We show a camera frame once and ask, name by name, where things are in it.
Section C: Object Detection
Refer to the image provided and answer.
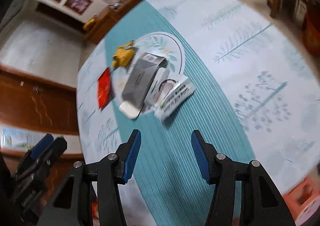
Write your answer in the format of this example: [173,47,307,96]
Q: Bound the round floral plate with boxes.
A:
[111,32,185,106]

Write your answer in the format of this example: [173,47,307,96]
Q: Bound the silver earplugs box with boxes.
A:
[119,52,167,120]

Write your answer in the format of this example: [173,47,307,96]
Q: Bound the yellow crumpled wrapper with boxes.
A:
[112,40,136,69]

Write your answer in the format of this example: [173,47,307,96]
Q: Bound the wooden door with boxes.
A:
[1,64,79,135]

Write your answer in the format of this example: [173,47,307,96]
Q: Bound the pink plastic stool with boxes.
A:
[283,177,319,225]

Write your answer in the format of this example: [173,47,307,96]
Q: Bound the red snack bag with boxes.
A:
[97,68,111,109]

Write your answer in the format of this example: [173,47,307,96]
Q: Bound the white teal tablecloth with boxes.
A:
[76,0,319,225]

